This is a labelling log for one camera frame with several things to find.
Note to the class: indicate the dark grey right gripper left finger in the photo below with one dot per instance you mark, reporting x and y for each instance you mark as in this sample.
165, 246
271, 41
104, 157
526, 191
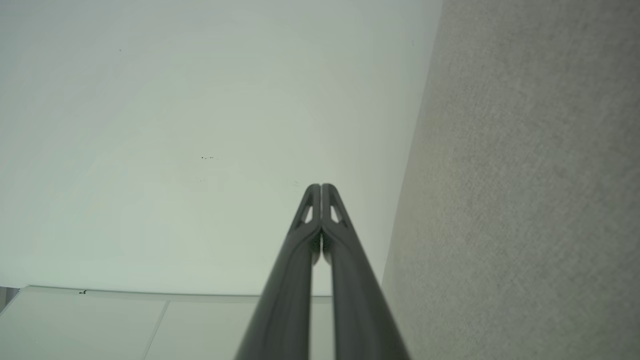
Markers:
285, 300

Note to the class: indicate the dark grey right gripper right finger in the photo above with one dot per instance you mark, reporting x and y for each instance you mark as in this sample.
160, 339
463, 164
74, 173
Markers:
360, 310

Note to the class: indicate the grey fabric sofa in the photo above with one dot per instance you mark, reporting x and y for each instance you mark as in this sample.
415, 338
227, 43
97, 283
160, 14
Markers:
525, 200

